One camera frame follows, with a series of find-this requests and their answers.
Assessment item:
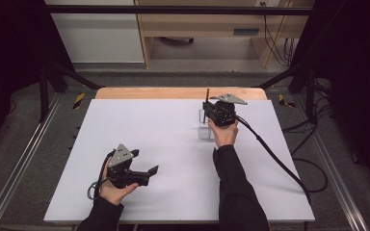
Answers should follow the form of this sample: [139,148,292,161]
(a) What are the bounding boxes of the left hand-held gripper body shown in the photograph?
[106,142,151,190]

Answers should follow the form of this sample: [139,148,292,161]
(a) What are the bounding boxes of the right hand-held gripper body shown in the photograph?
[208,92,249,128]

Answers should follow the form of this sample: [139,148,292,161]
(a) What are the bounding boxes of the black pencil with orange end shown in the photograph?
[202,88,211,125]

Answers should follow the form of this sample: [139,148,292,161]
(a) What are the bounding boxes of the clear acrylic compartment organizer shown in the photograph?
[198,108,217,141]

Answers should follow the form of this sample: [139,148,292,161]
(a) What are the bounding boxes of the person's left hand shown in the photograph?
[98,157,140,207]

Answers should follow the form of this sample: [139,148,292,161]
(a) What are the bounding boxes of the person's right hand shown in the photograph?
[207,116,240,149]

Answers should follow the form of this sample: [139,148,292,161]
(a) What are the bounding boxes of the white board table cover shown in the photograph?
[42,98,316,224]

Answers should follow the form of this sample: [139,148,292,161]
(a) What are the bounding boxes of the yellow clamp right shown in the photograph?
[277,93,297,109]

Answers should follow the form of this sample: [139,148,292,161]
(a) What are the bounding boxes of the light wooden desk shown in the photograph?
[133,0,316,69]

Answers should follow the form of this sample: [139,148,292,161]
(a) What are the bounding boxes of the white cabinet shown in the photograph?
[44,0,145,64]

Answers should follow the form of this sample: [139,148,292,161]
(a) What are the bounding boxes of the black curtain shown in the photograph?
[288,0,370,201]
[0,0,77,158]

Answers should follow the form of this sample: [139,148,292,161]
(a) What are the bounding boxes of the left hand-held gripper black cable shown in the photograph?
[87,149,116,201]

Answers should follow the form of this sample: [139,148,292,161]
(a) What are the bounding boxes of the hand-held gripper black cable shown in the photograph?
[87,149,116,201]
[235,115,313,206]

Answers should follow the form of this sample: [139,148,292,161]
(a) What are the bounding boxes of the right hand-held gripper black cable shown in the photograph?
[235,115,313,206]

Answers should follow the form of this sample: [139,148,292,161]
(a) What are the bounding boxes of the hanging black cables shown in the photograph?
[259,1,299,67]

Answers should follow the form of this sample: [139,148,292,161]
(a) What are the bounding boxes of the black metal frame stand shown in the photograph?
[38,60,106,123]
[255,62,318,125]

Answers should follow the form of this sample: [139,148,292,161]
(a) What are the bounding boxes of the black horizontal frame bar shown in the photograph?
[22,4,316,16]

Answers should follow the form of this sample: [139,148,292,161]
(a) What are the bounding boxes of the aluminium floor rail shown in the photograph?
[0,91,63,231]
[292,93,370,231]

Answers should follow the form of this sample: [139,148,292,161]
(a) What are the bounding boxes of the black floor cables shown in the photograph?
[281,78,335,194]

